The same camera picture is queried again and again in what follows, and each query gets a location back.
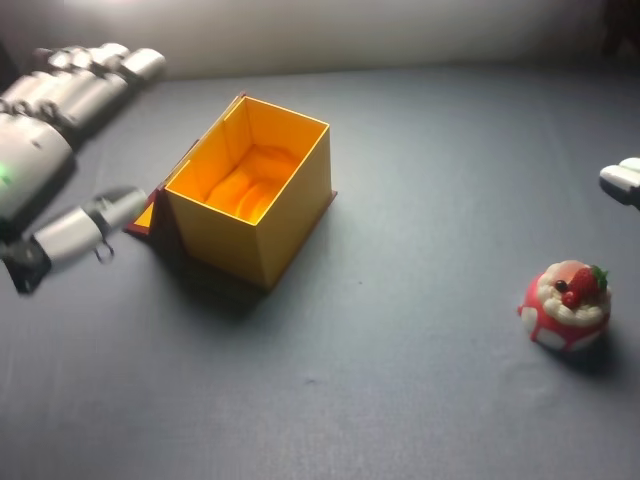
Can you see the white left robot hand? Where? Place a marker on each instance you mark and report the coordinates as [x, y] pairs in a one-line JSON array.
[[35, 155]]

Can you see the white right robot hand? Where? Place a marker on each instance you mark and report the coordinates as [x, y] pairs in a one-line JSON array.
[[625, 180]]

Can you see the toy strawberry cream cake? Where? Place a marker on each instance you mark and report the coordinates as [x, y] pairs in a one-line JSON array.
[[565, 312]]

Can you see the red box with yellow inside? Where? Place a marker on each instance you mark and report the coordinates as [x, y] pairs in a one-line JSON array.
[[225, 235]]

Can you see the grey table cloth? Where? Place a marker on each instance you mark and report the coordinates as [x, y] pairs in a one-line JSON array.
[[350, 400]]

